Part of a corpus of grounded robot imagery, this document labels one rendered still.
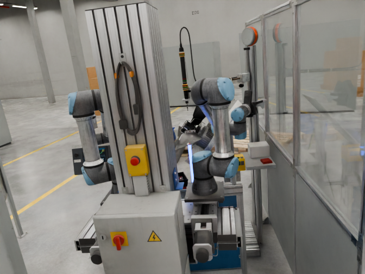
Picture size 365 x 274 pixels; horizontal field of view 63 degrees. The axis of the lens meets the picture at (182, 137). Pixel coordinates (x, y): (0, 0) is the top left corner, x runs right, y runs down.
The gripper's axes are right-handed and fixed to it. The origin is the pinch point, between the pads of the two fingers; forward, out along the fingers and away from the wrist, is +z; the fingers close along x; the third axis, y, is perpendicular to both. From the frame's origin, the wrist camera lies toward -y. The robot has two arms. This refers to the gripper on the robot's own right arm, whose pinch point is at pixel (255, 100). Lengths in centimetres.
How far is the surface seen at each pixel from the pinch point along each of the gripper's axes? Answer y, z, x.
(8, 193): 54, -53, -273
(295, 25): -41, 2, 31
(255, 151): 50, 42, -24
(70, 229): 115, -20, -236
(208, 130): 22, 18, -51
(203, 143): 31, 10, -54
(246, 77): -12, 61, -27
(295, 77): -10.3, 1.6, 27.0
